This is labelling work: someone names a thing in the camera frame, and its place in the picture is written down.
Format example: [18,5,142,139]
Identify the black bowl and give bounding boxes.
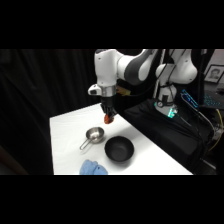
[104,135,135,163]

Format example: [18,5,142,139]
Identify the yellow cable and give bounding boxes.
[208,108,224,153]

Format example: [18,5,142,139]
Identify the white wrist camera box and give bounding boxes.
[87,83,102,97]

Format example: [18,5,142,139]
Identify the blue lit keyboard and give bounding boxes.
[180,88,221,110]

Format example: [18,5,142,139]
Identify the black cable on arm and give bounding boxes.
[128,49,178,98]

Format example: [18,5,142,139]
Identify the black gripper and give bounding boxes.
[99,94,118,120]

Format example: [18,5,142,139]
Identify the blue cloth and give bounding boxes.
[78,158,110,176]

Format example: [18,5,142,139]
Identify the framed portrait picture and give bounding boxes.
[203,64,224,85]

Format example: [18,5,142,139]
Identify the silver metal cup with handle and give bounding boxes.
[78,126,106,151]

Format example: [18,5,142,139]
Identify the black curtain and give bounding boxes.
[0,49,102,176]

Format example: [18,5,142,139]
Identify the black robot stand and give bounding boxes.
[117,97,218,176]

